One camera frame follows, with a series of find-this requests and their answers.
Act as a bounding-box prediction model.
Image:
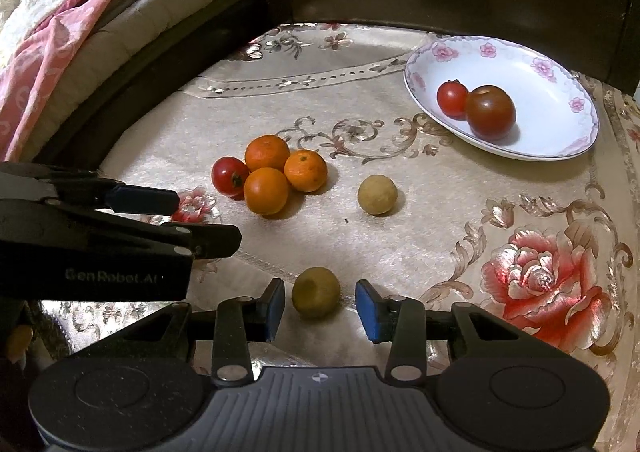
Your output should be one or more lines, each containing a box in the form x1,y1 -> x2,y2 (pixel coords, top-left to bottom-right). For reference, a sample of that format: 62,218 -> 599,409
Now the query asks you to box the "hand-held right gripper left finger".
107,278 -> 287,387

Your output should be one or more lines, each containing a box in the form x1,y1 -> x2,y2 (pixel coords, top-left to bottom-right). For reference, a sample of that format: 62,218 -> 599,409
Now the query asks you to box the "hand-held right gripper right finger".
355,279 -> 546,383

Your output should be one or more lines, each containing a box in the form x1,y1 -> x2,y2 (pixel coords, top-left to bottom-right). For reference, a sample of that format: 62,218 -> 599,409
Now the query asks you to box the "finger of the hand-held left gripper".
0,162 -> 181,215
60,205 -> 244,261

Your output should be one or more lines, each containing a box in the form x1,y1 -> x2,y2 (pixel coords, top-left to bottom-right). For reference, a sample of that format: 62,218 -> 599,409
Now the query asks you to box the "yellowish round fruit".
357,174 -> 399,216
291,267 -> 342,319

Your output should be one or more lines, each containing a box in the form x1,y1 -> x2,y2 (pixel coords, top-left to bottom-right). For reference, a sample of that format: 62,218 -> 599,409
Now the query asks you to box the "red cherry tomato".
211,156 -> 250,198
436,79 -> 471,120

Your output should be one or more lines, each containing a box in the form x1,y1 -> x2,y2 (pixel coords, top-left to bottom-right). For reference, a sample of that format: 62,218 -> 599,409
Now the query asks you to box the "orange tomato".
244,134 -> 291,173
243,167 -> 291,216
283,149 -> 328,193

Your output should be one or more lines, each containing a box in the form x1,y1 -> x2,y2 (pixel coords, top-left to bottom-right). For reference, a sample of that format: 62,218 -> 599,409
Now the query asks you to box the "orange tomato top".
244,134 -> 291,173

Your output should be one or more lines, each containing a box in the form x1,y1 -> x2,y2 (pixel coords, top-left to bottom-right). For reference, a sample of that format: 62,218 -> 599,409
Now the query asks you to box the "white floral plate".
403,36 -> 600,161

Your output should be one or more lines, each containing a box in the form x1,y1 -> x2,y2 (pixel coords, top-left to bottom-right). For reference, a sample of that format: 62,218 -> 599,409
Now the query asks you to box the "beige floral tablecloth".
30,22 -> 640,452

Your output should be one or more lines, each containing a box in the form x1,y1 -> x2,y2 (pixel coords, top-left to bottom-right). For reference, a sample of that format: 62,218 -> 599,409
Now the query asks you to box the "pink patterned blanket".
0,0 -> 183,162

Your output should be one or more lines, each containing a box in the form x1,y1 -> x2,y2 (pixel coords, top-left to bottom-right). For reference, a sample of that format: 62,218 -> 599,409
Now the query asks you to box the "large dark red tomato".
465,85 -> 517,141

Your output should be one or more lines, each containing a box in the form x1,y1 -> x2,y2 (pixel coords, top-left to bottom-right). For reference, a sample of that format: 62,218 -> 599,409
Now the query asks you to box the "dark wooden bed frame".
25,0 -> 283,170

